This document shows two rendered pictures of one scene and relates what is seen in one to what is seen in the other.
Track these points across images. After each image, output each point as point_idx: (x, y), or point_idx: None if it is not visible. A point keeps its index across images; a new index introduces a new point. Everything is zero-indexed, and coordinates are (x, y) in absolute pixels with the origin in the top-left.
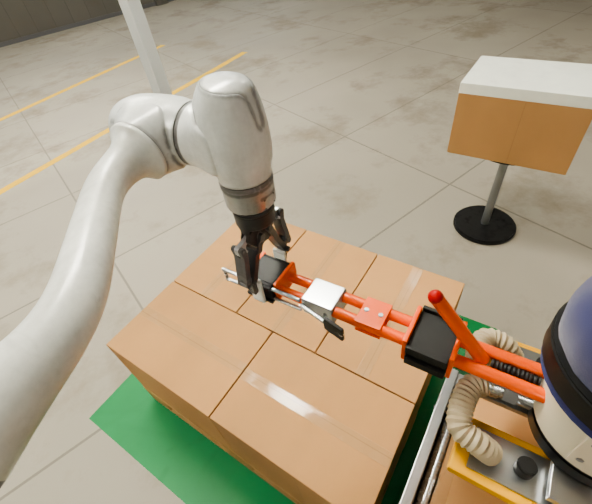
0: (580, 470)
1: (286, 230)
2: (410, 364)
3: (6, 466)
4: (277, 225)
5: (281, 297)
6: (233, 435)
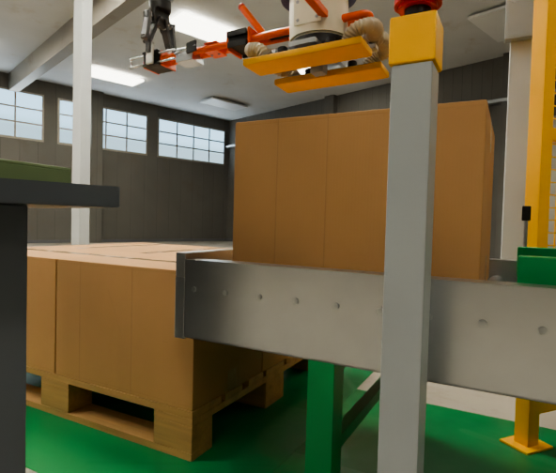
0: (302, 35)
1: (175, 41)
2: (230, 45)
3: None
4: (170, 36)
5: (163, 64)
6: (78, 264)
